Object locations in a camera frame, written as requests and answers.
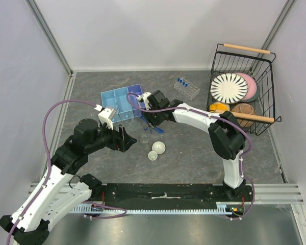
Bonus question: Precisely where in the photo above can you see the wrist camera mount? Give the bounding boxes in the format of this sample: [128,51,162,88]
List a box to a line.
[137,92,151,110]
[94,104,117,130]

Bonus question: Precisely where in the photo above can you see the small white dish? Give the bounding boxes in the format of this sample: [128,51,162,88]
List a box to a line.
[147,151,158,161]

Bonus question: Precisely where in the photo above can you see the white blue striped plate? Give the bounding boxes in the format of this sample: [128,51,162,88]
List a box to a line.
[210,73,248,104]

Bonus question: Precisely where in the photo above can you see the dark green plate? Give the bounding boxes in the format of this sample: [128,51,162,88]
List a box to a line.
[241,85,260,103]

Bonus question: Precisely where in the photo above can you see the brown wooden bowl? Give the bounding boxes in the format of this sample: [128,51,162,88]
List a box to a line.
[231,103,256,128]

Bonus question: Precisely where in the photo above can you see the purple cable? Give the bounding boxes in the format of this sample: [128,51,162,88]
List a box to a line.
[6,99,103,244]
[126,92,254,179]

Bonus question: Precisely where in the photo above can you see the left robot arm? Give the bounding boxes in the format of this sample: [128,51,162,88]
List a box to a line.
[0,118,137,244]

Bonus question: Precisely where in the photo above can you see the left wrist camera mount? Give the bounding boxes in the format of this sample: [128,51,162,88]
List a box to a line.
[94,104,117,130]

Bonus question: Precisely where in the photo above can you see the large white dish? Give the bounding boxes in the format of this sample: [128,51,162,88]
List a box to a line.
[151,141,166,155]

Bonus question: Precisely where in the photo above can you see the blue safety glasses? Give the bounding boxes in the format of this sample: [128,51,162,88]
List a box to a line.
[140,116,165,134]

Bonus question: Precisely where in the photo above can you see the light blue cable duct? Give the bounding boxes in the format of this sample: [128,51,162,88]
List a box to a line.
[70,203,238,215]

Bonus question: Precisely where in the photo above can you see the blue compartment organizer box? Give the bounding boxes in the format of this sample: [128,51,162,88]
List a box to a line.
[101,84,143,123]

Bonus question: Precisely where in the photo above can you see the pink plate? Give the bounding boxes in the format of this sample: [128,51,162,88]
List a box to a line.
[236,72,257,101]

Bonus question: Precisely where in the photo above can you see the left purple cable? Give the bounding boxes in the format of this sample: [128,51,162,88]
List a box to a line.
[6,99,103,244]

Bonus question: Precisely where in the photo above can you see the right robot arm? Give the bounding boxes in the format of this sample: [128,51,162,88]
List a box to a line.
[136,90,246,201]

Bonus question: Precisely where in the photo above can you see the clear test tube rack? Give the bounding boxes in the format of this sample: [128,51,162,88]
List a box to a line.
[173,77,200,100]

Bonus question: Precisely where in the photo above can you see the small glass beaker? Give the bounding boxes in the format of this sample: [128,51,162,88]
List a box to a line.
[140,135,149,144]

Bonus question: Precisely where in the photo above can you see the black wire dish basket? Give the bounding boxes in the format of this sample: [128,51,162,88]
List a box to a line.
[210,44,282,135]

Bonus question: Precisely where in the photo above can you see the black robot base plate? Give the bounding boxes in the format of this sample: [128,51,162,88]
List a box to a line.
[89,183,253,210]

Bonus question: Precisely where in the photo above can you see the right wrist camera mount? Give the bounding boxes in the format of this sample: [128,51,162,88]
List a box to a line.
[137,92,151,110]

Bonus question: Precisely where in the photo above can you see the yellow bowl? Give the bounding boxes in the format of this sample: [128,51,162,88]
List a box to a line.
[209,102,228,112]

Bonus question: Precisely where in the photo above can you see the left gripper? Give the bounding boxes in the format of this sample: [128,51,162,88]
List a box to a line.
[86,119,137,153]

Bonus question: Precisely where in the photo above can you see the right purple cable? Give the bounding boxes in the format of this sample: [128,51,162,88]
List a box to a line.
[126,92,254,179]

